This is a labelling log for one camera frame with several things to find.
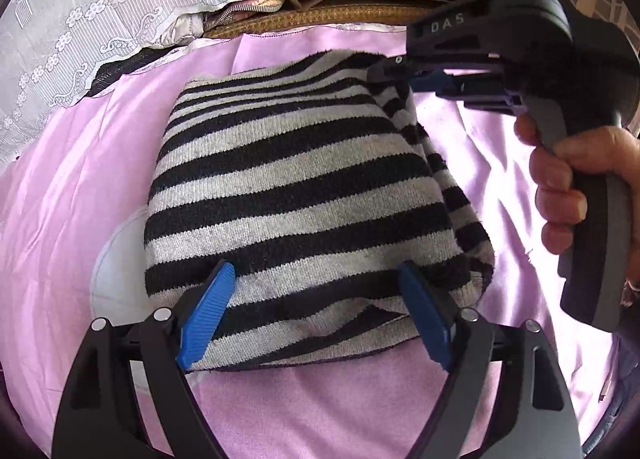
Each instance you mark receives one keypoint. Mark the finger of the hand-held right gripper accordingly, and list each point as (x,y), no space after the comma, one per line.
(450,86)
(387,70)

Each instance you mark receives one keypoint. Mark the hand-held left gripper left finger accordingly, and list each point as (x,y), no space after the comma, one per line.
(207,314)

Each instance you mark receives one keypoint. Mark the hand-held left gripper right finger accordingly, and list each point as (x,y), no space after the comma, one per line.
(425,319)

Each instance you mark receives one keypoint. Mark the black and white striped sweater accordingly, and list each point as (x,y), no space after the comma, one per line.
(300,179)

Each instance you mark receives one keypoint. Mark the person's right forearm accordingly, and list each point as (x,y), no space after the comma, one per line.
(625,369)

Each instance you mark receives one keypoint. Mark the person's right hand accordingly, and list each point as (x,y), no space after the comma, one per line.
(555,189)

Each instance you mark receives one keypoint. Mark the purple bed sheet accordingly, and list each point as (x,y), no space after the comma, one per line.
(75,189)

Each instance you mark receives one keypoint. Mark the dark cloth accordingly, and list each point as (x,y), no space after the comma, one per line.
(115,69)

